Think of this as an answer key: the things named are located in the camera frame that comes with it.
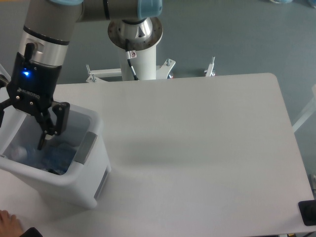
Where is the white table leg frame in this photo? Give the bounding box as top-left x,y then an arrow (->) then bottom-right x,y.
292,84 -> 316,133

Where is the black sleeve forearm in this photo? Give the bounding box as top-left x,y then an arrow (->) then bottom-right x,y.
20,227 -> 43,237

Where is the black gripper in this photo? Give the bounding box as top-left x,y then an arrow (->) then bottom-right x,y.
0,53 -> 70,150

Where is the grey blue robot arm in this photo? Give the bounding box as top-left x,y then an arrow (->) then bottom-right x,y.
0,0 -> 162,150

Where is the clear plastic water bottle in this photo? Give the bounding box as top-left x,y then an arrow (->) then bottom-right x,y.
4,143 -> 78,175

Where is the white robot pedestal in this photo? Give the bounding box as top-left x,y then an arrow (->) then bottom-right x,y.
86,17 -> 176,83

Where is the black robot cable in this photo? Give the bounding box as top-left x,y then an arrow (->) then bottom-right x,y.
124,39 -> 139,81

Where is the person's bare hand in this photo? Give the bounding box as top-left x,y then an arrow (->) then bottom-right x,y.
0,210 -> 24,237

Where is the white trash can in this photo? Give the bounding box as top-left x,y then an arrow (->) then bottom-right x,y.
0,105 -> 111,209

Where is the black object at table edge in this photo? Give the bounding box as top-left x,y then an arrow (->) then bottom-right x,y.
298,200 -> 316,226

